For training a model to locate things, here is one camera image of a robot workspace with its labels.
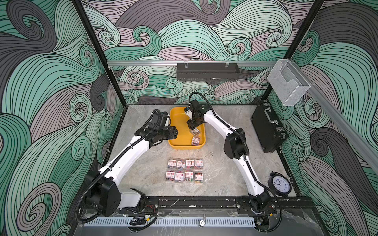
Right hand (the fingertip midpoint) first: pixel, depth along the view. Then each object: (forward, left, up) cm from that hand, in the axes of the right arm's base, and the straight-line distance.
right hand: (191, 124), depth 101 cm
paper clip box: (-12, -2, -3) cm, 12 cm away
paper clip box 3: (-28, +7, -3) cm, 29 cm away
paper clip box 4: (-28, -4, -3) cm, 28 cm away
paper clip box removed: (-34, +13, -3) cm, 37 cm away
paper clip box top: (-27, +2, -3) cm, 28 cm away
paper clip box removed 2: (-34, +8, -4) cm, 35 cm away
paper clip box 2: (-27, +12, -3) cm, 30 cm away
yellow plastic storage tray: (+9, +9, -5) cm, 13 cm away
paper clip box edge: (-35, -3, -3) cm, 36 cm away
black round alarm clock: (-39, -47, -4) cm, 61 cm away
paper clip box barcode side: (-4, -3, -3) cm, 6 cm away
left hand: (-15, +10, +14) cm, 23 cm away
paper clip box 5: (-34, +2, -4) cm, 35 cm away
